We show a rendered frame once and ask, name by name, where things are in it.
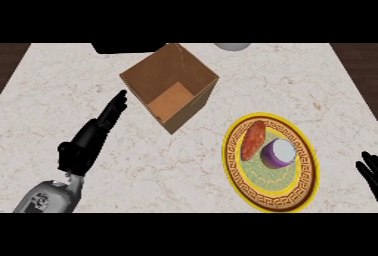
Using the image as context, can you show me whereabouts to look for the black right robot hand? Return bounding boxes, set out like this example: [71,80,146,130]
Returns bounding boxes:
[354,150,378,202]

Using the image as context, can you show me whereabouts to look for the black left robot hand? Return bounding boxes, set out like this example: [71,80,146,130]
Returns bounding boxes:
[56,89,130,177]

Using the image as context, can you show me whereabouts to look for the purple can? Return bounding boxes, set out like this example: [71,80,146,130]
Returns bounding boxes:
[258,137,298,170]

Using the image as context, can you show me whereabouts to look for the yellow patterned plate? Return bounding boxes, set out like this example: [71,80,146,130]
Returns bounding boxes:
[221,111,320,213]

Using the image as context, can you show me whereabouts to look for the brown cardboard box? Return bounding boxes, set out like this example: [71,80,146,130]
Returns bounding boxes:
[118,43,221,136]

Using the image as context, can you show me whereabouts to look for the red-brown round food patty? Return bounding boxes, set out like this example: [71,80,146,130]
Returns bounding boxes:
[239,120,269,162]

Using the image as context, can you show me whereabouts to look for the black appliance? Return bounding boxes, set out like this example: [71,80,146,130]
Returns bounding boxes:
[90,42,168,55]

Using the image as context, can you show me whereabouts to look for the grey round object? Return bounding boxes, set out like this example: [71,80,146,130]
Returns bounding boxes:
[213,42,252,52]

